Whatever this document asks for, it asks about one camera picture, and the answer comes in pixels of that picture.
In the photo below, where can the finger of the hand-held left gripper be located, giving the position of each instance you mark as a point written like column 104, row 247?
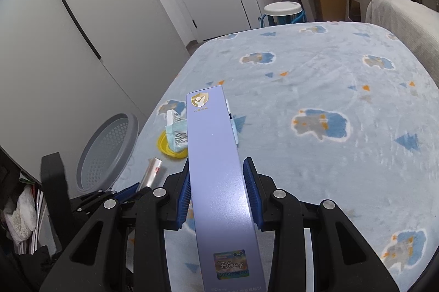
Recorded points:
column 127, row 191
column 91, row 199

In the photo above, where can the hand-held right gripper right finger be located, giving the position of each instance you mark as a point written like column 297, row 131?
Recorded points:
column 252, row 199

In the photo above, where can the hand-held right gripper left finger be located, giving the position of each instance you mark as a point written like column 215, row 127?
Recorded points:
column 183, row 206

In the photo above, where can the silver foil wrapper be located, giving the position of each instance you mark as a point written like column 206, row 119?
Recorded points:
column 151, row 172

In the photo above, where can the purple cardboard box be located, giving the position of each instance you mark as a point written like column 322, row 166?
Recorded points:
column 216, row 175

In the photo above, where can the grey perforated plastic basket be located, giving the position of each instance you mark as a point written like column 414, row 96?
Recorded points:
column 103, row 148

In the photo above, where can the white plastic bag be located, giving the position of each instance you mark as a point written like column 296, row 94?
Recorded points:
column 20, row 213

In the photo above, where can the teal patterned packet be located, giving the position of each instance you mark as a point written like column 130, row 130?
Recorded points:
column 176, row 137

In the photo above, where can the dark cloth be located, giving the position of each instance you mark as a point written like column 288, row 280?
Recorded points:
column 20, row 266

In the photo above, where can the light blue printed blanket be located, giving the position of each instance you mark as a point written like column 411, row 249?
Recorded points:
column 308, row 89

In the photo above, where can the white round stool blue legs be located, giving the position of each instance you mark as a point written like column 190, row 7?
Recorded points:
column 283, row 9

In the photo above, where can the cream knitted sofa cover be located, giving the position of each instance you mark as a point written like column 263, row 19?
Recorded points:
column 404, row 17

